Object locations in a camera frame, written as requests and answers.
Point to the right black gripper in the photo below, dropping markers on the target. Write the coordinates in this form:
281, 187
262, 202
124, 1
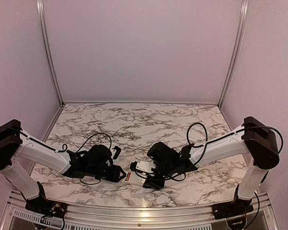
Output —
153, 184

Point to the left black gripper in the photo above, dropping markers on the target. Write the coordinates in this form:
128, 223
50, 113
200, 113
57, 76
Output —
114, 176

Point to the orange AA battery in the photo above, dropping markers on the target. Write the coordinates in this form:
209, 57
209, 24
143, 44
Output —
127, 179

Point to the white remote control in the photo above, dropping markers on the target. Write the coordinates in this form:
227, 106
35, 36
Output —
135, 180

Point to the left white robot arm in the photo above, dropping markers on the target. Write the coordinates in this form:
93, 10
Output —
15, 143

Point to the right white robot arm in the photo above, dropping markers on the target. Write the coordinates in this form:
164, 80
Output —
251, 137

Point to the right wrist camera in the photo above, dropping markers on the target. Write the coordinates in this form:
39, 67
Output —
142, 166

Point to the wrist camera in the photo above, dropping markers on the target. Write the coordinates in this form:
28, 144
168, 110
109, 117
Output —
142, 166
117, 152

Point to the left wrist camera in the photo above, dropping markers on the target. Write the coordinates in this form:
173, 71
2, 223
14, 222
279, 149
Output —
117, 152

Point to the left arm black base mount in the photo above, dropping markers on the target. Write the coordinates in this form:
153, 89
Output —
47, 207

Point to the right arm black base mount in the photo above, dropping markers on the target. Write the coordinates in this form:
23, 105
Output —
231, 209

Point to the left aluminium corner post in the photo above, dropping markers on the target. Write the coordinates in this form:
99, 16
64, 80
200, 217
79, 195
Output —
48, 54

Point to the aluminium corner post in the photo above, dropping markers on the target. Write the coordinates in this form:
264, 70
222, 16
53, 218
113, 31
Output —
235, 53
48, 54

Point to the right aluminium corner post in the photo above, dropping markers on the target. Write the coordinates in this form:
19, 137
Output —
235, 53

